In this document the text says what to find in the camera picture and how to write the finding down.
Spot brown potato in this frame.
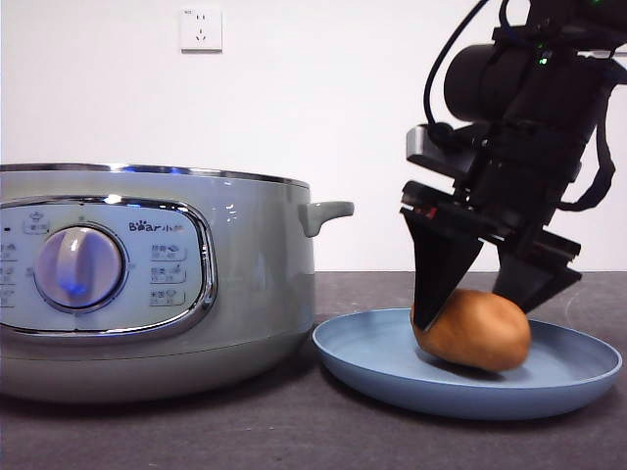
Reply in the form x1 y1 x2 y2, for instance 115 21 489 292
410 288 533 372

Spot blue round plate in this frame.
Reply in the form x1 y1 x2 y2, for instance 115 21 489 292
312 307 624 422

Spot pale green electric steamer pot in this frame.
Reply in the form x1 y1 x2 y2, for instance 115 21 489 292
0 163 357 405

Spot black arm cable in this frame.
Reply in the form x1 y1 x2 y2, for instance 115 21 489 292
557 46 618 212

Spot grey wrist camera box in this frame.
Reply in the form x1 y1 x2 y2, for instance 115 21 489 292
405 122 492 180

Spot black camera cable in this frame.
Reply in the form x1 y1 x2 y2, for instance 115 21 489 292
422 0 491 144

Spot white wall socket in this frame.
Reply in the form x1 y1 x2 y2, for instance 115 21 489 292
179 7 224 55

